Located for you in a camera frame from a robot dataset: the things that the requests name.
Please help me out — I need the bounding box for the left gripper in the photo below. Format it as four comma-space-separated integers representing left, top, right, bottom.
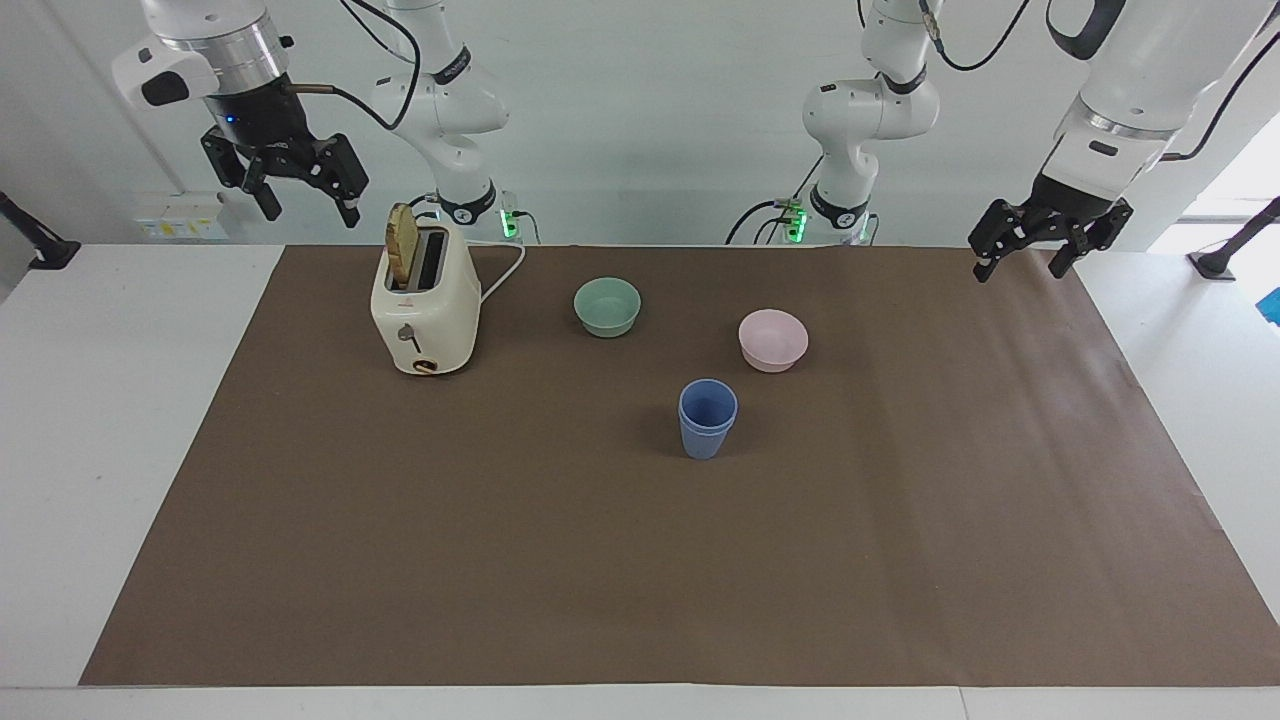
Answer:
967, 174, 1135, 285

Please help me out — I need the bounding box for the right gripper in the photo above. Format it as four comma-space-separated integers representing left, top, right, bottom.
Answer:
200, 75, 370, 230

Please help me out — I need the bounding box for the toast slice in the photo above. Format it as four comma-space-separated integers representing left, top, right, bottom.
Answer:
386, 203, 421, 291

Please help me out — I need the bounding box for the black stand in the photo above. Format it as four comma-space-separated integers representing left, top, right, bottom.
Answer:
0, 190, 82, 271
1187, 196, 1280, 280

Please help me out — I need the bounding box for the cream toaster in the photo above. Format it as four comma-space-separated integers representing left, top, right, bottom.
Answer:
370, 222, 483, 377

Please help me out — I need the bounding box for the pink bowl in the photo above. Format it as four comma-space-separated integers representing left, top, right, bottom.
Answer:
738, 308, 810, 374

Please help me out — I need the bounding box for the green bowl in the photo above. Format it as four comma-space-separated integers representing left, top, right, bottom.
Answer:
573, 277, 642, 339

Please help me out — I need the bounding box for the blue cup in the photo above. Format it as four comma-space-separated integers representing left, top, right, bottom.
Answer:
678, 378, 740, 435
680, 412, 737, 462

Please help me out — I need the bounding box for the black cable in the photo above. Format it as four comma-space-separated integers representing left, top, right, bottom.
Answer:
1162, 33, 1280, 163
726, 155, 827, 246
288, 0, 423, 133
918, 0, 1033, 73

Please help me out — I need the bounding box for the white wall socket strip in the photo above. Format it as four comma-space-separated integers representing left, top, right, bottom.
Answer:
134, 193, 227, 242

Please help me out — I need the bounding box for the white toaster cord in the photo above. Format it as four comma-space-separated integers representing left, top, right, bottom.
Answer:
466, 238, 527, 305

